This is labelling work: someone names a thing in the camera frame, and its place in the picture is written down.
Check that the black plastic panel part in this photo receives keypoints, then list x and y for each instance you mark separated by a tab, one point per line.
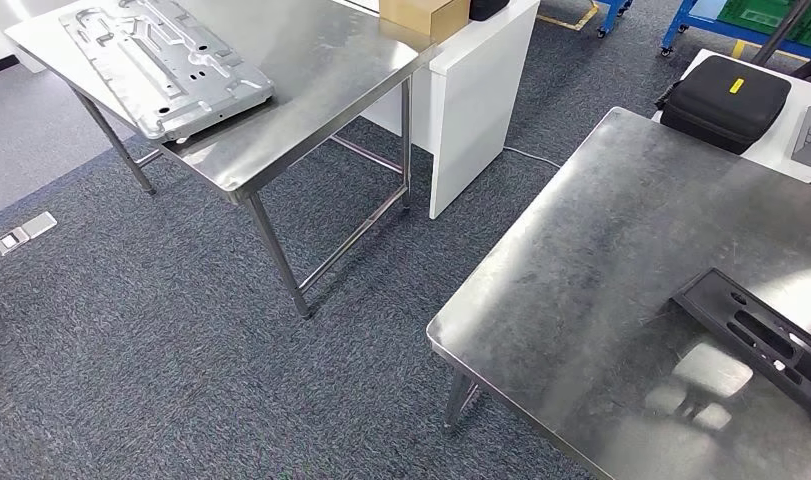
700	298

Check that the stainless steel workbench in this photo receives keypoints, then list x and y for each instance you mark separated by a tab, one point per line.
577	331

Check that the white desk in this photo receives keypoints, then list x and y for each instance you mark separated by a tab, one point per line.
776	151
474	106

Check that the stainless steel table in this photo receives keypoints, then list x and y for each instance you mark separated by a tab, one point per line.
325	63

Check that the brown cardboard box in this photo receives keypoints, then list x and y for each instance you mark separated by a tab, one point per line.
425	14

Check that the small black pouch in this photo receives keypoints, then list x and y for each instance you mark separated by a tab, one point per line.
488	8

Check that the stamped silver metal panel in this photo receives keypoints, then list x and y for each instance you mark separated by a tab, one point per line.
170	69

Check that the blue wheeled rack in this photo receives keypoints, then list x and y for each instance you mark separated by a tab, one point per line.
700	12
615	10

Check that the black case with yellow label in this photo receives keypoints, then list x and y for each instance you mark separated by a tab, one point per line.
723	106

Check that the silver floor socket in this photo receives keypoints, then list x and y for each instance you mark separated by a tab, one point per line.
24	234

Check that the green board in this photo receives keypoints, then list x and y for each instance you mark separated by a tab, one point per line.
763	16

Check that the dark metal pole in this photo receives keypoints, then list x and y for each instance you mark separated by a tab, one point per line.
781	32

